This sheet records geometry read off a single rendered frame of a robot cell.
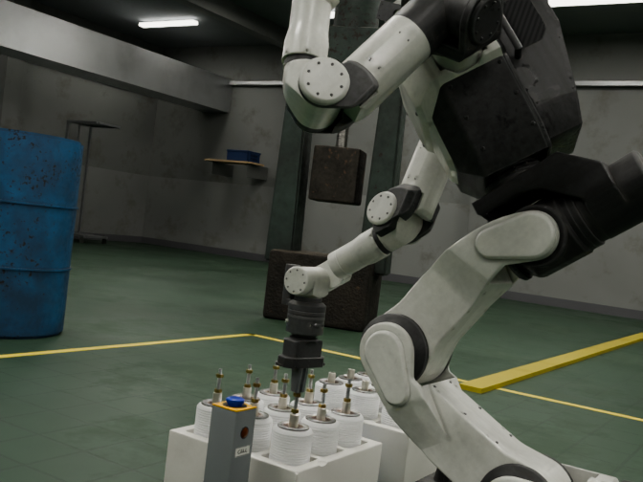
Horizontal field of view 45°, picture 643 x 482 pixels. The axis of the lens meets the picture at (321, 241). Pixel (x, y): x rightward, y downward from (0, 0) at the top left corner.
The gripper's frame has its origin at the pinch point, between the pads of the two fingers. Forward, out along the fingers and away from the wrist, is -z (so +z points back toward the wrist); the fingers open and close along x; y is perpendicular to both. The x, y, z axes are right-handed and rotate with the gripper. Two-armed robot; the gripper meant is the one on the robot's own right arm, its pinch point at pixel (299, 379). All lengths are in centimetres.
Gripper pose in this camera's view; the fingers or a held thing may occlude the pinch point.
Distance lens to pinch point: 184.3
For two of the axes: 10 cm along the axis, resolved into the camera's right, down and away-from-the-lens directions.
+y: -6.5, -0.9, 7.5
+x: 7.5, 0.7, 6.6
